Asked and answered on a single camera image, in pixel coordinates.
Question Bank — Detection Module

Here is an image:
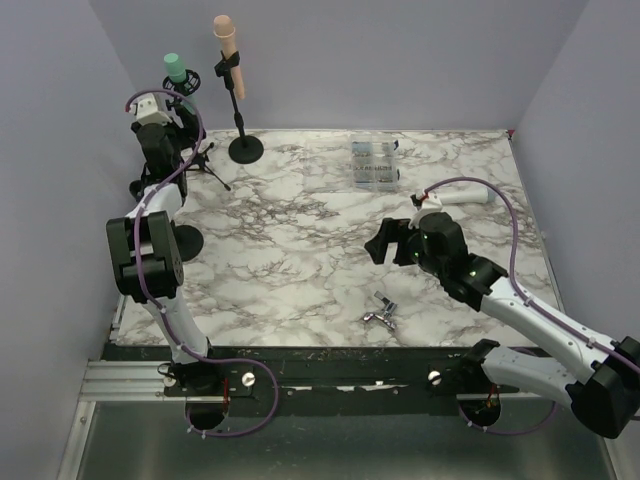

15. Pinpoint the black round-base microphone stand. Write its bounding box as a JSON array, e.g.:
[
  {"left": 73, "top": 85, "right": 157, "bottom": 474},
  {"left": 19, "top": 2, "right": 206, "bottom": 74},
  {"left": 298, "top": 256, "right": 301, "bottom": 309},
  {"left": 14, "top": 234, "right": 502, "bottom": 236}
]
[{"left": 174, "top": 225, "right": 204, "bottom": 262}]

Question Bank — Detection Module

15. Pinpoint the clear plastic screw box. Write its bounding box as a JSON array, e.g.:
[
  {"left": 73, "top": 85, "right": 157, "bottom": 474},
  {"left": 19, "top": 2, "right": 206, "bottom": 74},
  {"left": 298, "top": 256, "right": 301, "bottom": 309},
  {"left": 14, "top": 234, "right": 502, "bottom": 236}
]
[{"left": 302, "top": 133, "right": 400, "bottom": 193}]

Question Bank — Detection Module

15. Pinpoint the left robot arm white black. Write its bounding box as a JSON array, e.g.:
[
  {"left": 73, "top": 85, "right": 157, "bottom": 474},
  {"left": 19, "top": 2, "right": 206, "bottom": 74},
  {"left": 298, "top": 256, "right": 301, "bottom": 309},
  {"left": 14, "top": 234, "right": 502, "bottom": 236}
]
[{"left": 106, "top": 90, "right": 223, "bottom": 395}]

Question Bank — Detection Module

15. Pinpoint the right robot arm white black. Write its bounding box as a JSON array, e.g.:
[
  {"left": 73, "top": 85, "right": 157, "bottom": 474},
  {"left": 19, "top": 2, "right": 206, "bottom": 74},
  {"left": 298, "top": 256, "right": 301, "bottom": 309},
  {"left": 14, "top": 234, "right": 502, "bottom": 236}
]
[{"left": 364, "top": 212, "right": 639, "bottom": 439}]

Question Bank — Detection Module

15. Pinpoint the black tall round-base stand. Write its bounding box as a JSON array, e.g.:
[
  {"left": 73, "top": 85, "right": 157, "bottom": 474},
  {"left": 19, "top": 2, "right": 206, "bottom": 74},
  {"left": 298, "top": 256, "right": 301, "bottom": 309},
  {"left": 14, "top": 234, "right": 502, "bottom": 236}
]
[{"left": 214, "top": 52, "right": 264, "bottom": 165}]

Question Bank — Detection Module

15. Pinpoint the peach microphone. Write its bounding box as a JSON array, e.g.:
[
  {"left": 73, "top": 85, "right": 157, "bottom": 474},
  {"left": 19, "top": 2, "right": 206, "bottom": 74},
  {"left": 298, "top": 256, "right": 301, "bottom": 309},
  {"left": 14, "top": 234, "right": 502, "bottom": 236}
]
[{"left": 213, "top": 15, "right": 246, "bottom": 100}]

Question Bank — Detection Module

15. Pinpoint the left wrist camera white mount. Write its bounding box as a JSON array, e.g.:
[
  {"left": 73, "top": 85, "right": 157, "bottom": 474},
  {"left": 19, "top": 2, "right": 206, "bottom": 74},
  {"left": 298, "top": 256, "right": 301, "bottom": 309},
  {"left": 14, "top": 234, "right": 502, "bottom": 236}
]
[{"left": 130, "top": 93, "right": 173, "bottom": 128}]

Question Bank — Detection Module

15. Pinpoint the aluminium frame rail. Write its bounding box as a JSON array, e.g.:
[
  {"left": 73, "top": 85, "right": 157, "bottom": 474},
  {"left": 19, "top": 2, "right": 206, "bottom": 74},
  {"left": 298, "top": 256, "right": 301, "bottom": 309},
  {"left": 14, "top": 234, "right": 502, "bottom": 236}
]
[{"left": 79, "top": 361, "right": 165, "bottom": 402}]

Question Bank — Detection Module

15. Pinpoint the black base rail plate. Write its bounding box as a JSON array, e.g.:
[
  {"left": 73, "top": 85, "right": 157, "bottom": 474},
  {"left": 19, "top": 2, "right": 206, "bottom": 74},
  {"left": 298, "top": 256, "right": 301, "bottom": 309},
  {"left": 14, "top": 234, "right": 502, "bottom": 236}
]
[{"left": 159, "top": 342, "right": 566, "bottom": 419}]

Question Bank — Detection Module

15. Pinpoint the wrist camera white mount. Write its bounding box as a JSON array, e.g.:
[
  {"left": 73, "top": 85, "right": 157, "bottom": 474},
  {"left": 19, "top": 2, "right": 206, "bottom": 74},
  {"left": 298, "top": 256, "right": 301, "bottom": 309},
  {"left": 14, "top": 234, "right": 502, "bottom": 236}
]
[
  {"left": 410, "top": 191, "right": 443, "bottom": 224},
  {"left": 130, "top": 93, "right": 173, "bottom": 128}
]

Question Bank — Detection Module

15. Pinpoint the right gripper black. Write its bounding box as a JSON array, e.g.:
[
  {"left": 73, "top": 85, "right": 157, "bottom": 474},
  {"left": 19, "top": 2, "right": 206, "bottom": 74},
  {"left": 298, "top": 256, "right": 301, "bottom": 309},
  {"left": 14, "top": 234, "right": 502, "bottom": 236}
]
[{"left": 366, "top": 216, "right": 446, "bottom": 278}]

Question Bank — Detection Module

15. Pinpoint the white microphone grey mesh head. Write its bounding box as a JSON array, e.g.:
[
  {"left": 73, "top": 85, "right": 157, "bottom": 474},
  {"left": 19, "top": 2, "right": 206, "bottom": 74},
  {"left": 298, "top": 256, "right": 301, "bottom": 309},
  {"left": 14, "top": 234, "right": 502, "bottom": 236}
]
[{"left": 437, "top": 186, "right": 496, "bottom": 205}]

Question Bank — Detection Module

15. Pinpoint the green microphone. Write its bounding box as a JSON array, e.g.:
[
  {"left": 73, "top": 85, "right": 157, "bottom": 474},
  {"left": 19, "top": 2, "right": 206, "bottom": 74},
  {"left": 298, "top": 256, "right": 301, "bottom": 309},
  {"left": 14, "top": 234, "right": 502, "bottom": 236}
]
[{"left": 163, "top": 53, "right": 201, "bottom": 97}]

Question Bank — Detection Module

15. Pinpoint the black tripod shock-mount stand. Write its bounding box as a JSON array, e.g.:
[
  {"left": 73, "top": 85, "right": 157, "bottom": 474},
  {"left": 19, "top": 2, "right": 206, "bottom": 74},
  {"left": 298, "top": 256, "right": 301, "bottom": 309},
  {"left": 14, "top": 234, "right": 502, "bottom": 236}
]
[{"left": 179, "top": 99, "right": 231, "bottom": 191}]

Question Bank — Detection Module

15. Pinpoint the chrome faucet tap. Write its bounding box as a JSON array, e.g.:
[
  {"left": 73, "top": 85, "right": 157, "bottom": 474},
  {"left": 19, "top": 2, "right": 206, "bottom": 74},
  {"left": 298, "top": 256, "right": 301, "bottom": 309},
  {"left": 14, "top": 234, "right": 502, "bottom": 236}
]
[{"left": 362, "top": 291, "right": 398, "bottom": 331}]

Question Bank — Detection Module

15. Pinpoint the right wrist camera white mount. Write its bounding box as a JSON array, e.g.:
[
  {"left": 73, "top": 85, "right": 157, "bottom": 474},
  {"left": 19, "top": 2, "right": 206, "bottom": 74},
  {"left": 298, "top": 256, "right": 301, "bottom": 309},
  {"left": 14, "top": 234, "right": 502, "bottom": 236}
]
[{"left": 410, "top": 191, "right": 443, "bottom": 224}]

